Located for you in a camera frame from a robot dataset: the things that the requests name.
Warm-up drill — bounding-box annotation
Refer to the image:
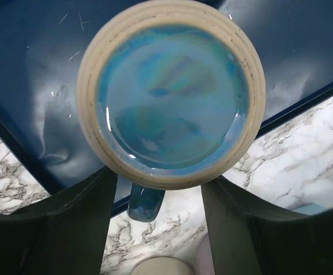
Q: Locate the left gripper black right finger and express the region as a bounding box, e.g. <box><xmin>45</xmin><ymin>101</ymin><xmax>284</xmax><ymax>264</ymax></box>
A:
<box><xmin>201</xmin><ymin>176</ymin><xmax>333</xmax><ymax>274</ymax></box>

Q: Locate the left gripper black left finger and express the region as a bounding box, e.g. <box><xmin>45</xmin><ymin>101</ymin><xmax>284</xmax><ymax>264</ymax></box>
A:
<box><xmin>0</xmin><ymin>168</ymin><xmax>117</xmax><ymax>274</ymax></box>

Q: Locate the lilac mug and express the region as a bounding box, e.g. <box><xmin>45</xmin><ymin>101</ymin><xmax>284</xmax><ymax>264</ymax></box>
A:
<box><xmin>195</xmin><ymin>235</ymin><xmax>215</xmax><ymax>275</ymax></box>

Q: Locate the cream textured mug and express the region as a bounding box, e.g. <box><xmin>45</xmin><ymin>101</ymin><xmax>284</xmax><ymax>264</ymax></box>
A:
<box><xmin>130</xmin><ymin>257</ymin><xmax>194</xmax><ymax>275</ymax></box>

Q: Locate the blue mug tan rim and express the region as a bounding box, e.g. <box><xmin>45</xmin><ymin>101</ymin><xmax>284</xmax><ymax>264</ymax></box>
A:
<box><xmin>76</xmin><ymin>1</ymin><xmax>267</xmax><ymax>222</ymax></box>

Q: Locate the light blue faceted mug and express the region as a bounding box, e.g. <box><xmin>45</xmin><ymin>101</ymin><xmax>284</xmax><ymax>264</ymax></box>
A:
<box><xmin>292</xmin><ymin>203</ymin><xmax>329</xmax><ymax>216</ymax></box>

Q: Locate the dark blue tray mat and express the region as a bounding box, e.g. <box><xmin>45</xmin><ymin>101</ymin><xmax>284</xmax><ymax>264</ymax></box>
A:
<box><xmin>0</xmin><ymin>0</ymin><xmax>333</xmax><ymax>215</ymax></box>

